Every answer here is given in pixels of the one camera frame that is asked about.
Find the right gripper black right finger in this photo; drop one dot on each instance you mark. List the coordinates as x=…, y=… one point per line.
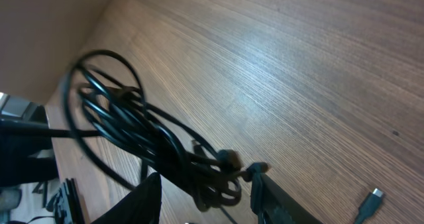
x=275, y=206

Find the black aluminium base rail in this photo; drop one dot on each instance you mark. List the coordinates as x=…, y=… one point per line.
x=65, y=205

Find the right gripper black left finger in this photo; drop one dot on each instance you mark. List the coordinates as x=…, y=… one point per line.
x=141, y=206

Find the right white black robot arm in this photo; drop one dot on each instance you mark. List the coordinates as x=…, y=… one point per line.
x=210, y=177

